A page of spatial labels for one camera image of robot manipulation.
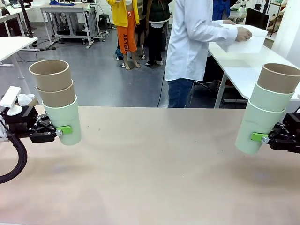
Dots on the person in dark clothes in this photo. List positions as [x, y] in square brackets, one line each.
[155, 28]

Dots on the black computer monitor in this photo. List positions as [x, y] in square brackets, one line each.
[256, 17]

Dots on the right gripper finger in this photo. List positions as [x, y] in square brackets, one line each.
[281, 127]
[274, 139]

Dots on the white plastic basket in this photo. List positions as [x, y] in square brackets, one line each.
[243, 47]

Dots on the light green cup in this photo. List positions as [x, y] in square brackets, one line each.
[68, 117]
[269, 100]
[253, 124]

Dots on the person's right hand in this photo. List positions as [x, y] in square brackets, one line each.
[243, 34]

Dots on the white crumpled tissue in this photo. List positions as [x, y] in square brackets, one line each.
[25, 98]

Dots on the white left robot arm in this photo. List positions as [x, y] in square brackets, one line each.
[2, 133]

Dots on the large white side table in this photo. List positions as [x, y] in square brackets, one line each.
[236, 70]

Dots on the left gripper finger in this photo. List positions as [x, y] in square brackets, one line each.
[43, 119]
[44, 136]

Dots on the white desk in background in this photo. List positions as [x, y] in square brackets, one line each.
[14, 12]

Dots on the small white side table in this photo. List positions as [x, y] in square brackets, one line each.
[11, 45]

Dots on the black stand pole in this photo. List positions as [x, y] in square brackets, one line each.
[26, 18]

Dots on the person's right forearm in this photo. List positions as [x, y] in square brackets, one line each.
[220, 35]

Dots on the black stool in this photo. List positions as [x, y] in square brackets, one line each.
[104, 20]

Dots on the person in yellow hoodie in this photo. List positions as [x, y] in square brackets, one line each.
[124, 23]

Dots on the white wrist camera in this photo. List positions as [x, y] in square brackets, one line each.
[10, 99]

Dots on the brown cup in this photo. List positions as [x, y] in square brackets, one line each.
[54, 80]
[58, 98]
[276, 82]

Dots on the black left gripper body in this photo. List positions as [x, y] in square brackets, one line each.
[18, 122]

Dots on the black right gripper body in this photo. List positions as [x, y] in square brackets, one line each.
[293, 133]

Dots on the blue jacket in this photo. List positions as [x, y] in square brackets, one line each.
[221, 9]

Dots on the grey workshop desk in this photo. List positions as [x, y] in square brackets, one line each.
[68, 14]

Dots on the person in white coat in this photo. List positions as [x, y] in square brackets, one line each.
[187, 47]

